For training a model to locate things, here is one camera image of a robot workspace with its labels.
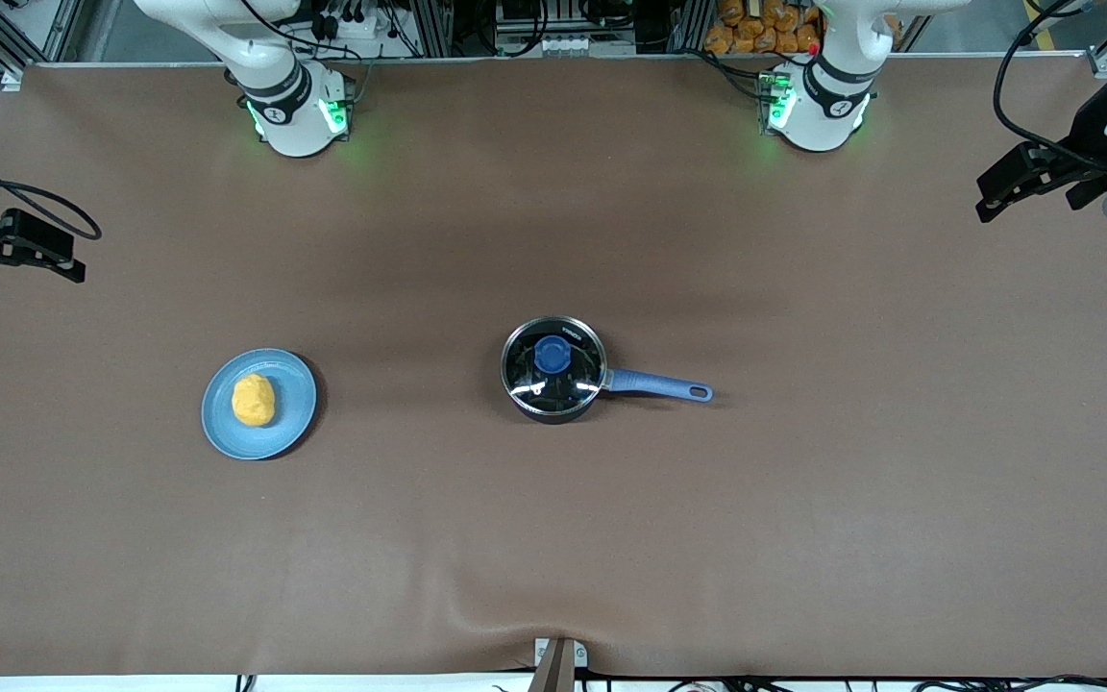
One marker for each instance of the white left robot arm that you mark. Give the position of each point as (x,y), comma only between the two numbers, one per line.
(823,115)

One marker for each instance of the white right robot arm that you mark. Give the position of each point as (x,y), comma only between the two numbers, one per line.
(294,115)

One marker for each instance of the bag of orange items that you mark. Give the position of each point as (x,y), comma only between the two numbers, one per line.
(765,29)

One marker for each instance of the metal clamp bracket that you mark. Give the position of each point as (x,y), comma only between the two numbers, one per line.
(558,663)

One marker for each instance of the yellow potato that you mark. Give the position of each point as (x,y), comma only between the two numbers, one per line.
(254,400)

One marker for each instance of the brown table mat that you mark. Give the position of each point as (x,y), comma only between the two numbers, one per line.
(553,538)

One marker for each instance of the white power strip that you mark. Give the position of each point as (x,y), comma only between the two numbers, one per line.
(549,44)

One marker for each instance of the glass lid blue knob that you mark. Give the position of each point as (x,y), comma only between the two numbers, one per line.
(552,356)

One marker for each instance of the blue plate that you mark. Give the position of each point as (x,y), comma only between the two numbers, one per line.
(294,404)

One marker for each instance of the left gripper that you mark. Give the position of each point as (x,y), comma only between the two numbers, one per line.
(1085,135)

